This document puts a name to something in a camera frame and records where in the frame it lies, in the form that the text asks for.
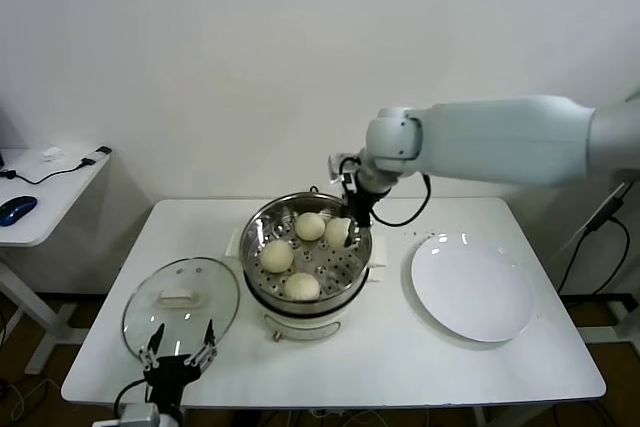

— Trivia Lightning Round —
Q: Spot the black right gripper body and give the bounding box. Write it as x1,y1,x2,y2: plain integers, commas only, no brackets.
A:
344,185,377,229

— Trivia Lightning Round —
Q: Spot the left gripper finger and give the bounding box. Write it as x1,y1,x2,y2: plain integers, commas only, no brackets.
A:
137,322,166,371
185,319,219,366

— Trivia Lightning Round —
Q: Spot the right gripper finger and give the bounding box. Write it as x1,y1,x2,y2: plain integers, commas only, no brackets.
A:
343,220,365,249

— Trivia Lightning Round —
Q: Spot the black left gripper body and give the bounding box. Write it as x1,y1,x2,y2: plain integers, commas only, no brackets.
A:
143,354,204,403

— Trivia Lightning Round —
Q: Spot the white steamed baozi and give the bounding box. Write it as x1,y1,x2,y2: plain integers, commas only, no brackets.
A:
324,218,354,249
293,211,325,242
259,240,296,274
283,271,321,302

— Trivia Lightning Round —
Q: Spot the round glass pot lid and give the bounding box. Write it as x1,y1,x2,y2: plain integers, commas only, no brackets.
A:
122,255,242,359

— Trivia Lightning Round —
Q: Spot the steel perforated steamer basket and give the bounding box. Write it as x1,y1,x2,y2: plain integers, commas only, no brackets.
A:
239,191,374,304

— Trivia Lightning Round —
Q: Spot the white electric cooker pot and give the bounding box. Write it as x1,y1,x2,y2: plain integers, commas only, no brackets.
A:
225,226,389,343

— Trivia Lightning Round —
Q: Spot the large white plate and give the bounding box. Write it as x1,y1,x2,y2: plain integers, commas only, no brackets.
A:
409,232,536,344

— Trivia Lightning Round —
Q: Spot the white side desk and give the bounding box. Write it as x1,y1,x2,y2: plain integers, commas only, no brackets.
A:
0,147,114,376

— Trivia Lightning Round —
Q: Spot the blue computer mouse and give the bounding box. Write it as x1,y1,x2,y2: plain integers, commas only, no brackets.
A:
0,195,40,227

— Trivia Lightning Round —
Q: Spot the grey black usb adapter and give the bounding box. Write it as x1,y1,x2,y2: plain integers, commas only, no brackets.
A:
82,145,114,167

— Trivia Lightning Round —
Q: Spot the black power adapter brick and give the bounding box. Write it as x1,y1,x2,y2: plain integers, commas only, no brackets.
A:
585,196,626,234

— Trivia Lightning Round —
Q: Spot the white narrow side table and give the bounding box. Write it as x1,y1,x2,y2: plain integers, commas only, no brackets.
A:
612,181,640,346

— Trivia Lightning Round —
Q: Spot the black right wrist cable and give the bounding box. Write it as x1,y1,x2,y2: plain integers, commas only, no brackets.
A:
339,156,431,227

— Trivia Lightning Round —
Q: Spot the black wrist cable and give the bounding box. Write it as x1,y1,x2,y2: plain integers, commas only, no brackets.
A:
339,156,431,227
113,377,151,416

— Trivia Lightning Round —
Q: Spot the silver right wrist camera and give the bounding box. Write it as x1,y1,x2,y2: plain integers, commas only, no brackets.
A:
327,150,364,183

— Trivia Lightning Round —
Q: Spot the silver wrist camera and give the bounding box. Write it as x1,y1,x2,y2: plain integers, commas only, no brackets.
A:
327,150,364,183
117,402,161,427

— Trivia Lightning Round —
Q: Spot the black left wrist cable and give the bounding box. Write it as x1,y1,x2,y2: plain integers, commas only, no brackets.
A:
113,377,151,416

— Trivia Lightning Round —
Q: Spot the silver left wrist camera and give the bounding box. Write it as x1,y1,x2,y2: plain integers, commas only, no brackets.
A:
117,402,161,427

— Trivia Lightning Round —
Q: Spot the black desk cable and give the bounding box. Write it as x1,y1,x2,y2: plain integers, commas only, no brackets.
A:
0,159,96,186

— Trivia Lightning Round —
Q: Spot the thin white hanging cable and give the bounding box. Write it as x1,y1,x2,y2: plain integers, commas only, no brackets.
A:
562,182,632,256

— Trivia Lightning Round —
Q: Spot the black power cable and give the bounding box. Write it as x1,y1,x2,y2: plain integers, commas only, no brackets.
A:
557,219,631,296

